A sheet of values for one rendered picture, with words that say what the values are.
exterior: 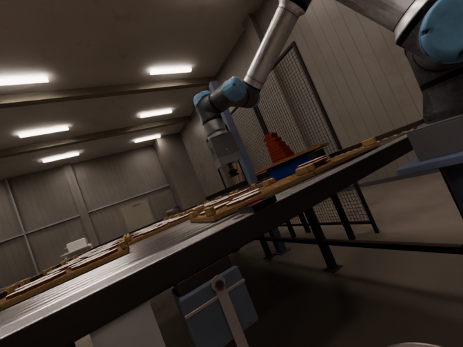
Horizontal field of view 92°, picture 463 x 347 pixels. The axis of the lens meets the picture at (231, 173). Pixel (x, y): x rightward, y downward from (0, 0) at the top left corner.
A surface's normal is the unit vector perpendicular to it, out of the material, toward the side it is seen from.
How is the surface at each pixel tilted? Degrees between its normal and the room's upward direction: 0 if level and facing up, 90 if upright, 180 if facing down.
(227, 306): 90
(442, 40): 98
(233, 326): 90
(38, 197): 90
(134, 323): 90
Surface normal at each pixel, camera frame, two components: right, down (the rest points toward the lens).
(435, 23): -0.44, 0.29
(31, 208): 0.45, -0.24
